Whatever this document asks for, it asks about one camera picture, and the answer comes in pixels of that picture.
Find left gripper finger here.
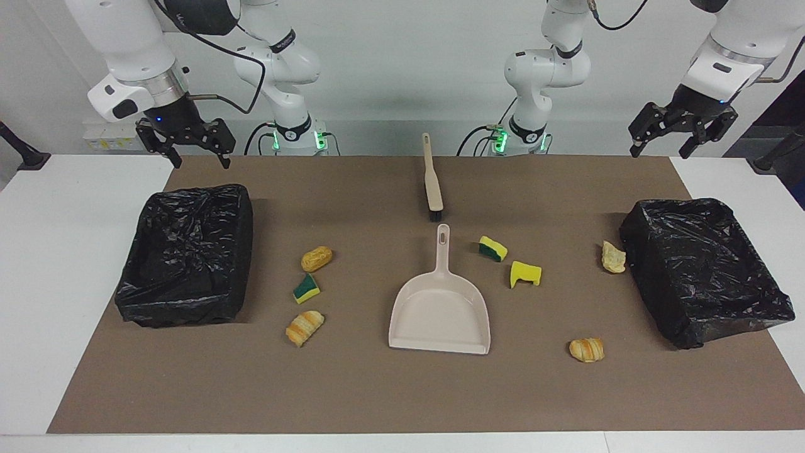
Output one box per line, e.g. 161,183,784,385
631,104,677,158
679,110,738,159

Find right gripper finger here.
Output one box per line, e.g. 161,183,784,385
201,118,236,169
136,120,183,169

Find pale flaky pastry piece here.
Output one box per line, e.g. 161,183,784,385
601,240,627,274

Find round brown bread roll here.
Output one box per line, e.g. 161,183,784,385
301,246,333,273

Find green yellow sponge piece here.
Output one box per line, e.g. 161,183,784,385
292,273,321,305

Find notched yellow sponge piece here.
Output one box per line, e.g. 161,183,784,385
509,260,542,289

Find yellow green sponge wedge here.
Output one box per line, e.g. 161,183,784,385
479,236,509,263

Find orange striped croissant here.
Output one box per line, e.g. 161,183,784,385
286,310,326,348

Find beige brush black bristles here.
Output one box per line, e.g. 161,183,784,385
421,133,444,221

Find small golden croissant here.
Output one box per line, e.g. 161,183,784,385
569,338,606,364

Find beige plastic dustpan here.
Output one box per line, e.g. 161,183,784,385
388,223,491,355

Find bin with black bag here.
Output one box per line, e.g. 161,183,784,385
619,198,796,350
114,184,254,328

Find black stand leg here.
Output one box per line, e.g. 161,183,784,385
747,123,805,174
0,121,51,172

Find dark partition panel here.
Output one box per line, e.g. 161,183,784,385
723,69,805,211

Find brown table mat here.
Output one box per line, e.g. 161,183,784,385
47,155,805,435

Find black right base cable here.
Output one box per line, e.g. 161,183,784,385
244,121,277,156

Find black base cable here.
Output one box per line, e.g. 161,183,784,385
244,121,277,156
457,94,519,156

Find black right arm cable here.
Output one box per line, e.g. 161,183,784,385
154,0,268,115

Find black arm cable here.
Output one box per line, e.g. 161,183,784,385
588,0,805,84
154,0,268,115

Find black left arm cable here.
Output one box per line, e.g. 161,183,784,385
588,0,805,84

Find black left base cable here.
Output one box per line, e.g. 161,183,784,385
457,94,519,156

